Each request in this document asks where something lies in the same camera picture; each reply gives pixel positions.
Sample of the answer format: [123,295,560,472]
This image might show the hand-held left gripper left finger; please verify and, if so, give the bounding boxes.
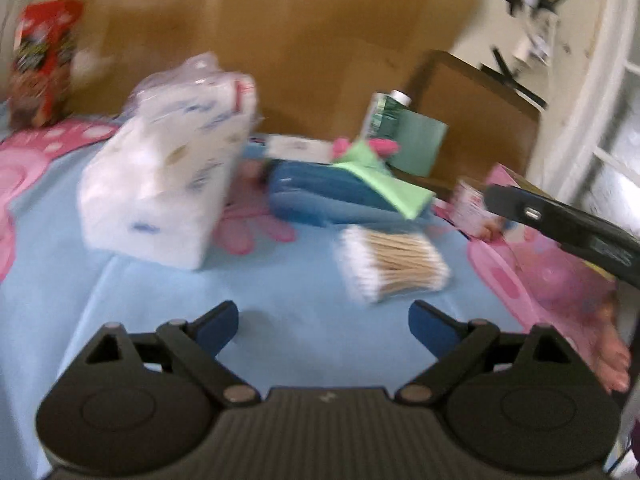
[82,300,262,407]

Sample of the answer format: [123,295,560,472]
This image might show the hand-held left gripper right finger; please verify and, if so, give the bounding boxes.
[395,300,571,406]

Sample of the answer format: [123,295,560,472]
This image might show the pink gift bag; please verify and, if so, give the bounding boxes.
[467,162,618,311]

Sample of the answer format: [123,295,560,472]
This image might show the pack of cotton swabs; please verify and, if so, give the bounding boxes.
[335,225,451,306]

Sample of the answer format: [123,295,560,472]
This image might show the green cloth with pink trim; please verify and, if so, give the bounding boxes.
[330,137,435,221]

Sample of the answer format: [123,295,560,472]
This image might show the blue plastic bottle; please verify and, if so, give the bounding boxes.
[267,159,436,228]

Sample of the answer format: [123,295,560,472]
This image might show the printed blue and pink blanket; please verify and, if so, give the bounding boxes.
[0,105,640,480]

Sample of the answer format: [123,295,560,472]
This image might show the small tin can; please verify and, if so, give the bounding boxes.
[450,177,506,238]

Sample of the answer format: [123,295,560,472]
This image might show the brown woven chair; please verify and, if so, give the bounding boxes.
[400,50,543,201]

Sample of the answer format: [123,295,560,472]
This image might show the person's foot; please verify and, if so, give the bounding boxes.
[587,302,632,393]

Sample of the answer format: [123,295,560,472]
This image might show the white framed glass door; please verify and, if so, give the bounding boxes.
[545,0,640,241]

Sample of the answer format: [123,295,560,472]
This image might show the large white tissue pack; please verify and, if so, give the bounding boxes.
[77,102,251,271]

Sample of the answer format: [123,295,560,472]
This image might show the pale green cup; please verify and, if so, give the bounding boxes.
[390,107,448,178]

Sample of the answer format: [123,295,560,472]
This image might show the clear plastic box with label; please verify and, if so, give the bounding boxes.
[267,135,333,163]

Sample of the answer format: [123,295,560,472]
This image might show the green drink carton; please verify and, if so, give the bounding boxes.
[365,89,413,141]

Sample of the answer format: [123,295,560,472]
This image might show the tissue pack in plastic bag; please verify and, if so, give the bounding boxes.
[122,52,261,131]

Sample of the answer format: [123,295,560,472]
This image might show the red snack bag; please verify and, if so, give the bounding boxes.
[7,0,83,128]

